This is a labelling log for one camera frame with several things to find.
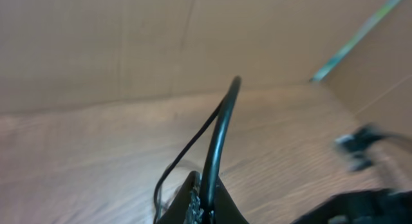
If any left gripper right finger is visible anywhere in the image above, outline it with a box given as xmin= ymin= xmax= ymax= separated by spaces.
xmin=214 ymin=178 xmax=248 ymax=224

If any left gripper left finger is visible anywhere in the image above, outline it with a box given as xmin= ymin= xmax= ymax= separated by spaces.
xmin=154 ymin=171 xmax=201 ymax=224

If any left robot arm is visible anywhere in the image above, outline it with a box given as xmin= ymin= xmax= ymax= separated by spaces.
xmin=153 ymin=171 xmax=411 ymax=224

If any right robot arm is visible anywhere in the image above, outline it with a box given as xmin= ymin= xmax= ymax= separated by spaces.
xmin=333 ymin=123 xmax=411 ymax=190

